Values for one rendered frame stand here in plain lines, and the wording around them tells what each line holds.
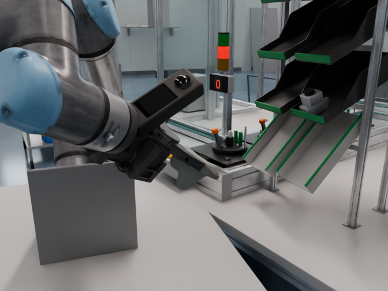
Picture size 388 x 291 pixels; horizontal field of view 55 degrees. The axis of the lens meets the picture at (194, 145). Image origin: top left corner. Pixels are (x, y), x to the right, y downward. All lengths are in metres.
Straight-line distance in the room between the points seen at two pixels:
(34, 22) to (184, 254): 0.75
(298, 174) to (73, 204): 0.65
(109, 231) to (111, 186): 0.13
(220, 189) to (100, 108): 0.92
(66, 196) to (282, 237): 0.61
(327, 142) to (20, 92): 0.98
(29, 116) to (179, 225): 0.85
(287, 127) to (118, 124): 0.92
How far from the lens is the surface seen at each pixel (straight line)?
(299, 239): 1.14
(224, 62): 1.63
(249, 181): 1.38
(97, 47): 0.86
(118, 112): 0.45
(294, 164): 1.21
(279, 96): 1.27
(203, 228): 1.16
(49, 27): 0.44
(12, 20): 0.46
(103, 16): 0.81
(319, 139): 1.23
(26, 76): 0.37
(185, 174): 0.58
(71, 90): 0.40
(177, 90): 0.52
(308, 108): 1.10
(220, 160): 1.38
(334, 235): 1.19
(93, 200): 0.99
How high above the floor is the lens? 1.44
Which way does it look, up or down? 18 degrees down
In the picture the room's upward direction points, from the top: straight up
